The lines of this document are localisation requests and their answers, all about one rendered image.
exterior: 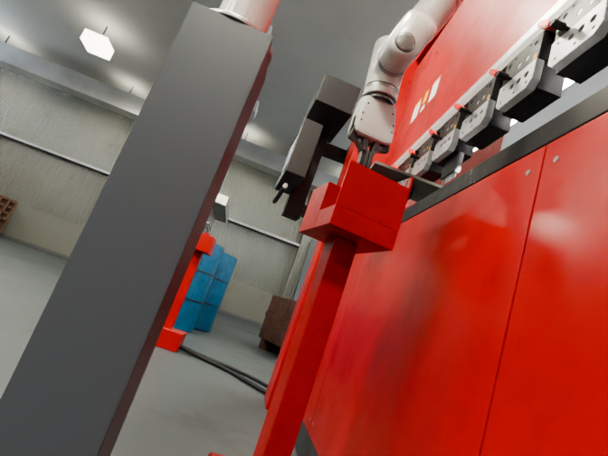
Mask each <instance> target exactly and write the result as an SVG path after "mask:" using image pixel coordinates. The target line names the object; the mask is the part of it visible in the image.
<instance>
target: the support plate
mask: <svg viewBox="0 0 608 456"><path fill-rule="evenodd" d="M369 169H371V170H373V171H375V172H376V173H378V174H380V175H382V176H385V177H387V178H390V179H392V180H394V181H397V182H400V181H402V180H405V179H407V178H410V177H413V184H412V187H413V194H412V197H411V200H414V201H415V202H419V201H421V200H422V199H424V197H426V196H428V195H430V194H432V193H433V192H435V191H436V190H438V189H440V188H441V187H442V185H438V184H435V183H434V182H431V181H428V180H426V179H423V178H420V177H419V176H415V175H412V174H409V173H407V172H404V171H402V170H400V169H397V168H395V167H392V166H389V165H386V164H384V163H381V162H378V161H375V162H374V164H373V165H371V167H370V168H369Z"/></svg>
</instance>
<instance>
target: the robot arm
mask: <svg viewBox="0 0 608 456"><path fill-rule="evenodd" d="M463 1H464V0H420V1H419V2H418V3H417V5H416V6H415V7H414V8H413V10H410V11H409V12H408V13H407V14H406V15H405V16H404V17H403V19H402V20H401V21H400V23H399V24H398V25H397V26H396V27H395V28H394V30H393V31H392V32H391V34H390V35H386V36H383V37H381V38H379V39H378V40H377V41H376V42H375V47H374V51H373V55H372V59H371V62H370V66H369V70H368V74H367V77H366V84H365V87H364V91H363V95H362V98H361V99H360V100H359V102H358V103H357V106H356V109H355V112H354V115H353V117H352V119H351V122H350V125H349V128H348V132H347V135H348V139H350V140H351V141H352V142H354V143H355V144H356V147H357V152H358V153H359V155H358V160H357V163H358V164H360V165H362V166H365V167H367V168H370V167H371V165H372V160H373V156H374V155H375V154H376V153H380V154H386V153H388V152H389V145H391V143H392V140H393V136H394V126H395V103H396V102H397V98H398V94H399V90H400V86H401V82H402V78H403V76H404V73H405V71H406V69H407V68H408V67H409V65H410V64H411V63H412V62H413V60H414V59H415V58H416V57H417V55H418V54H419V53H420V52H421V51H422V49H423V48H424V47H425V46H426V44H428V43H429V42H430V41H431V40H432V39H433V38H434V37H435V36H436V35H437V33H438V32H439V31H440V30H441V29H442V28H443V26H444V25H445V24H446V23H447V22H448V21H449V19H450V18H451V17H452V15H453V14H454V13H455V11H456V10H457V9H458V8H459V6H460V5H461V3H462V2H463ZM279 3H280V0H223V1H222V4H221V6H220V8H210V9H212V10H215V11H216V12H218V13H220V14H224V15H226V16H228V17H231V18H232V19H234V20H236V21H239V22H241V23H243V24H247V25H249V26H250V27H252V28H255V29H257V30H259V31H261V32H264V33H267V32H268V29H269V27H270V25H271V21H272V19H273V16H274V15H275V13H276V10H277V8H278V5H279ZM368 147H369V149H368V150H367V148H368Z"/></svg>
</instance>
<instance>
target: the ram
mask: <svg viewBox="0 0 608 456"><path fill-rule="evenodd" d="M558 1H559V0H464V1H463V2H462V4H461V5H460V7H459V8H458V10H457V11H456V13H455V14H454V15H453V17H452V18H451V20H450V21H449V22H448V23H447V25H446V26H445V28H444V29H443V31H442V32H441V34H440V35H439V37H438V38H437V40H436V41H435V42H434V44H433V45H432V47H431V49H430V50H429V51H428V52H427V53H426V55H425V56H424V58H423V59H422V61H421V62H420V64H419V65H418V67H417V70H416V73H415V75H414V78H413V84H412V87H411V89H410V92H409V95H408V98H407V101H406V104H405V107H404V112H403V116H402V118H401V121H400V124H399V127H398V129H397V133H396V136H395V139H394V143H393V147H392V150H391V153H390V156H389V158H388V161H387V165H389V166H392V165H393V164H394V163H395V162H396V161H397V160H398V159H399V158H400V157H401V156H402V155H403V154H404V153H405V152H406V151H407V150H408V149H409V148H410V147H411V146H412V145H413V144H414V143H415V142H416V141H417V140H418V139H419V138H420V137H421V136H422V135H423V134H424V133H425V132H426V131H427V130H428V129H429V128H430V127H431V126H432V125H433V124H434V123H435V122H436V121H437V120H438V119H439V118H440V117H441V116H442V115H443V114H444V113H445V112H446V111H447V110H448V109H449V108H450V107H451V106H452V105H453V104H454V103H455V102H456V101H457V100H458V99H459V98H460V97H461V96H462V95H464V94H465V93H466V92H467V91H468V90H469V89H470V88H471V87H472V86H473V85H474V84H475V83H476V82H477V81H478V80H479V79H480V78H481V77H482V76H483V75H484V74H485V73H486V72H487V71H488V70H489V69H490V68H491V67H492V66H493V65H494V64H495V63H496V62H497V61H498V60H499V59H500V58H501V57H502V56H503V55H504V54H505V53H506V52H507V51H508V50H509V49H510V48H511V47H512V46H513V45H514V44H515V43H516V42H517V41H518V40H519V39H520V38H521V37H522V36H523V35H524V34H525V33H526V32H527V31H528V30H529V29H530V28H531V27H532V26H533V25H534V24H535V23H536V22H538V21H539V20H540V19H541V18H542V17H543V16H544V15H545V14H546V13H547V12H548V11H549V10H550V9H551V8H552V7H553V6H554V5H555V4H556V3H557V2H558ZM574 1H575V0H567V1H566V2H565V3H564V4H563V5H562V6H561V7H560V8H559V9H558V10H557V11H556V12H555V13H554V14H552V15H551V16H550V17H549V18H548V19H547V20H553V19H558V20H559V18H560V14H561V13H563V12H564V11H565V10H566V9H567V8H568V7H569V6H570V5H571V4H572V3H573V2H574ZM543 31H544V30H542V29H540V28H538V29H537V30H536V31H535V32H534V33H533V34H532V35H531V36H529V37H528V38H527V39H526V40H525V41H524V42H523V43H522V44H521V45H520V46H519V47H518V48H517V49H516V50H515V51H514V52H513V53H512V54H511V55H510V56H509V57H508V58H507V59H506V60H505V61H504V62H503V63H501V64H500V66H499V67H498V68H497V69H496V70H498V71H503V72H506V69H507V66H508V64H509V63H510V62H511V61H512V60H513V59H514V58H515V57H516V56H517V55H518V54H519V53H520V52H522V51H523V50H524V49H525V48H526V47H527V46H528V45H529V44H530V43H531V42H532V41H533V40H534V39H535V38H537V37H538V36H539V35H540V34H541V33H542V32H543ZM441 75H442V76H441ZM440 76H441V78H440V81H439V85H438V88H437V91H436V94H435V96H434V97H433V98H432V99H431V100H430V102H429V103H428V100H429V97H430V94H431V91H432V86H433V84H434V83H435V82H436V81H437V79H438V78H439V77H440ZM493 78H494V76H491V75H490V76H489V77H488V78H487V79H486V80H485V81H483V82H482V83H481V84H480V85H479V86H478V87H477V88H476V89H475V90H474V91H473V92H472V93H471V94H470V95H469V96H468V97H467V98H466V99H465V100H464V101H463V102H462V103H461V105H462V106H464V107H465V108H466V109H467V108H468V107H469V103H470V99H471V98H472V97H473V96H474V95H475V94H476V93H477V92H478V91H480V90H481V89H482V88H483V87H484V86H485V85H486V84H487V83H488V82H489V81H490V80H491V79H493ZM428 90H429V93H428V96H427V99H426V101H425V102H424V103H425V105H424V108H423V110H422V111H421V112H420V110H421V107H422V106H423V99H424V96H425V93H426V92H427V91H428ZM420 99H422V101H421V104H420V107H419V109H418V113H417V116H416V118H415V119H414V120H413V121H412V123H411V124H410V122H411V119H412V116H413V111H414V108H415V105H416V104H417V103H418V102H419V101H420ZM427 103H428V104H427ZM457 111H458V110H456V109H454V110H453V111H452V112H451V113H450V114H449V115H448V116H447V117H446V118H445V119H444V120H443V121H442V122H441V123H440V124H439V125H438V126H437V127H435V128H434V129H433V130H435V131H438V132H440V133H441V129H442V125H443V124H444V123H445V122H446V121H447V120H448V119H450V118H451V117H452V116H453V115H454V114H455V113H456V112H457Z"/></svg>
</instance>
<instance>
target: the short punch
mask: <svg viewBox="0 0 608 456"><path fill-rule="evenodd" d="M464 154H465V153H462V152H460V151H459V152H458V153H456V154H455V155H454V156H452V157H451V158H449V159H448V160H447V161H445V164H444V168H443V170H442V176H441V180H442V185H444V184H446V183H447V182H449V181H451V180H452V179H453V178H454V177H456V175H457V174H458V173H460V171H461V164H462V160H463V158H464Z"/></svg>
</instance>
